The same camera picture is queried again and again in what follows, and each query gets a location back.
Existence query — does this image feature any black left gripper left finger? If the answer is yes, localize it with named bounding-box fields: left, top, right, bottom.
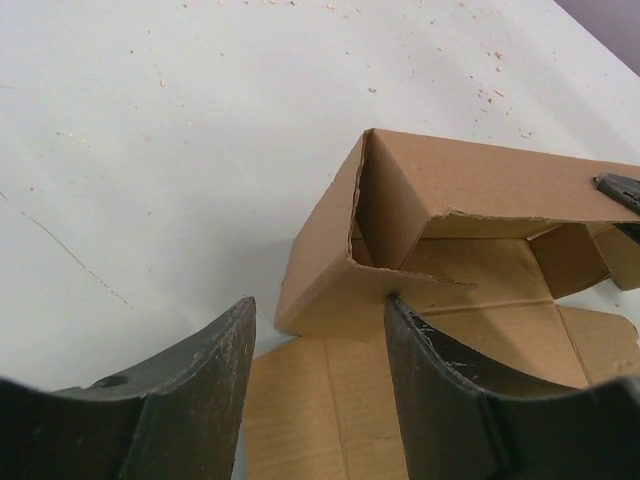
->
left=1, top=297, right=256, bottom=479

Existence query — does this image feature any brown cardboard box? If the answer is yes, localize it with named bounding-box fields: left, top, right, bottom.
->
left=244, top=129, right=639, bottom=479

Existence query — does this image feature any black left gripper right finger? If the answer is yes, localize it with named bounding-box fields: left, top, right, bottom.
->
left=384, top=295, right=639, bottom=479

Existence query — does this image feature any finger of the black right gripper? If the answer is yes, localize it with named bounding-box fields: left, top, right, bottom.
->
left=593, top=172, right=640, bottom=213

